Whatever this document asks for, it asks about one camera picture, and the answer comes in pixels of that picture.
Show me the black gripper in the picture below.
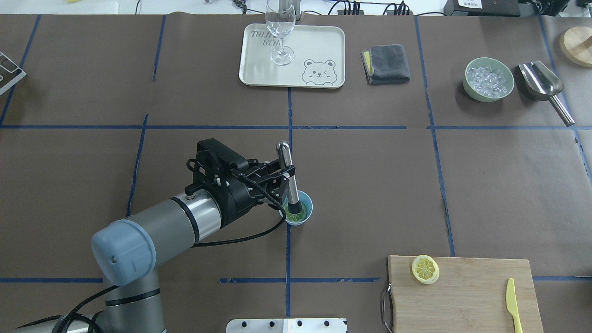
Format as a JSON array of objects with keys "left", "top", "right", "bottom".
[{"left": 185, "top": 138, "right": 296, "bottom": 228}]

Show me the steel muddler black tip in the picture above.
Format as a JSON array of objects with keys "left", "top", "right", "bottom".
[{"left": 276, "top": 141, "right": 304, "bottom": 215}]

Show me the green lime slice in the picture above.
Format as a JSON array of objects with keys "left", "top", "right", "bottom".
[{"left": 284, "top": 205, "right": 308, "bottom": 225}]

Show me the blue paper cup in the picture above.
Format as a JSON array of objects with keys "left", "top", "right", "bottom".
[{"left": 283, "top": 190, "right": 314, "bottom": 226}]

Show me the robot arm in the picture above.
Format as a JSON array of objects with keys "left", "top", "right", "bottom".
[{"left": 13, "top": 138, "right": 302, "bottom": 333}]

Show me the yellow lemon half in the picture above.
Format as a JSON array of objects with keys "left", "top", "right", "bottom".
[{"left": 410, "top": 255, "right": 440, "bottom": 284}]

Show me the cream bear tray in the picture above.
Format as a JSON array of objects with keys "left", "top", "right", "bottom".
[{"left": 239, "top": 23, "right": 346, "bottom": 89}]

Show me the grey folded cloth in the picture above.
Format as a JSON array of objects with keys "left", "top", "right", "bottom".
[{"left": 361, "top": 44, "right": 411, "bottom": 85}]

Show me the clear wine glass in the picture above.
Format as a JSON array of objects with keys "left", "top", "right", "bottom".
[{"left": 265, "top": 0, "right": 296, "bottom": 66}]

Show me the bamboo cutting board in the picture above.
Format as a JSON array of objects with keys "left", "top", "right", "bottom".
[{"left": 387, "top": 255, "right": 543, "bottom": 333}]

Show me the green bowl of ice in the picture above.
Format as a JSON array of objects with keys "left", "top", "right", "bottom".
[{"left": 462, "top": 57, "right": 515, "bottom": 103}]

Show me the yellow plastic knife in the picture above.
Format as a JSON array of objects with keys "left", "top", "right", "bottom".
[{"left": 505, "top": 277, "right": 523, "bottom": 333}]

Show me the steel ice scoop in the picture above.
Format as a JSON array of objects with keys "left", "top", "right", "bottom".
[{"left": 518, "top": 61, "right": 575, "bottom": 127}]

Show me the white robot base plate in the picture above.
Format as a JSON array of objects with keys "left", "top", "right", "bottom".
[{"left": 226, "top": 317, "right": 348, "bottom": 333}]

